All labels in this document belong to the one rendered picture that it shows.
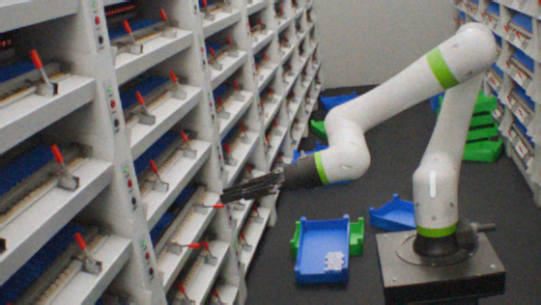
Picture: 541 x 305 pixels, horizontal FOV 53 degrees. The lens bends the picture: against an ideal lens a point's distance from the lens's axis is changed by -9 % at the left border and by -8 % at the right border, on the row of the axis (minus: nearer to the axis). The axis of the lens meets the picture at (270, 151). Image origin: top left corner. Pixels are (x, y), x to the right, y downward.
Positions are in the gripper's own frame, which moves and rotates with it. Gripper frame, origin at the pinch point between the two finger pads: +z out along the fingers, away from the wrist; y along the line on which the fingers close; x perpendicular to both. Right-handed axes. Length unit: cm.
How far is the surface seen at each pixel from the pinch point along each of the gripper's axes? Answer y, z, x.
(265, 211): -95, 24, 45
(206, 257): -12.6, 22.0, 22.8
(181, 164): -6.4, 14.1, -11.1
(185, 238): 4.8, 17.2, 7.7
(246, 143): -82, 16, 8
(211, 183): -29.2, 16.8, 4.2
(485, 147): -183, -91, 79
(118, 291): 41.7, 21.6, 1.9
